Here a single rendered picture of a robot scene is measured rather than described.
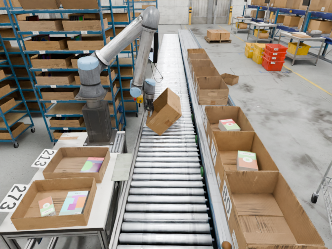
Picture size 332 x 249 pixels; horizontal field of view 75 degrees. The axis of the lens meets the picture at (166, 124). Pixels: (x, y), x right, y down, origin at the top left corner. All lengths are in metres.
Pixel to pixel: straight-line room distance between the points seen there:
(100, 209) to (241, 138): 1.03
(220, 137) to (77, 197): 1.00
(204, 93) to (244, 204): 1.24
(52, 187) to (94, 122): 0.58
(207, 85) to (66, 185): 1.80
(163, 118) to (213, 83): 0.95
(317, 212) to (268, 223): 1.51
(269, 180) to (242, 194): 0.16
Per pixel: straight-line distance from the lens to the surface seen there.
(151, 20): 1.65
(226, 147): 1.61
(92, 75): 1.73
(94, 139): 1.96
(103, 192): 1.53
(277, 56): 6.92
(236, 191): 1.33
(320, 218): 2.70
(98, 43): 2.64
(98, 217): 1.41
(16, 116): 3.89
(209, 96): 2.23
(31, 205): 1.62
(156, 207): 1.40
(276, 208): 1.33
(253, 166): 1.43
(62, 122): 3.22
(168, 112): 1.86
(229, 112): 1.92
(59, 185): 1.62
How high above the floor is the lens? 1.84
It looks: 31 degrees down
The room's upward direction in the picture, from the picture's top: 1 degrees counter-clockwise
